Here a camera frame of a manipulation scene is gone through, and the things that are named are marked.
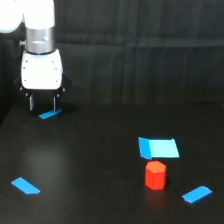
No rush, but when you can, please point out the blue tape rectangle patch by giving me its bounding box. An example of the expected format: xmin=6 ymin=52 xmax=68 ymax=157
xmin=138 ymin=137 xmax=179 ymax=159

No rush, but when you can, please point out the blue tape strip bottom right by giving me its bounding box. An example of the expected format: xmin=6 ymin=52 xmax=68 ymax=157
xmin=182 ymin=186 xmax=212 ymax=203

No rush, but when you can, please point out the red hexagonal block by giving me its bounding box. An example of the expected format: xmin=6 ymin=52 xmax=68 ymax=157
xmin=145 ymin=161 xmax=166 ymax=190

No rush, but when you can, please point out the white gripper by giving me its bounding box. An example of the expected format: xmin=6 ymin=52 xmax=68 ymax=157
xmin=14 ymin=49 xmax=72 ymax=114

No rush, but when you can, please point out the blue tape strip top left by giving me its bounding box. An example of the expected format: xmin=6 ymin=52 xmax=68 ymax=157
xmin=39 ymin=109 xmax=62 ymax=119

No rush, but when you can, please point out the blue tape strip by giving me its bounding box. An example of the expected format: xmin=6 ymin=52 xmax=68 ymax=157
xmin=11 ymin=177 xmax=40 ymax=195
xmin=182 ymin=186 xmax=212 ymax=203
xmin=39 ymin=109 xmax=62 ymax=119

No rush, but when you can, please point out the blue tape strip bottom left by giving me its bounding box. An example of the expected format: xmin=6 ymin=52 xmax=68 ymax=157
xmin=11 ymin=177 xmax=40 ymax=195

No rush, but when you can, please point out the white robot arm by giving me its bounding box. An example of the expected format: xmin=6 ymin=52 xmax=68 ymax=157
xmin=0 ymin=0 xmax=71 ymax=119

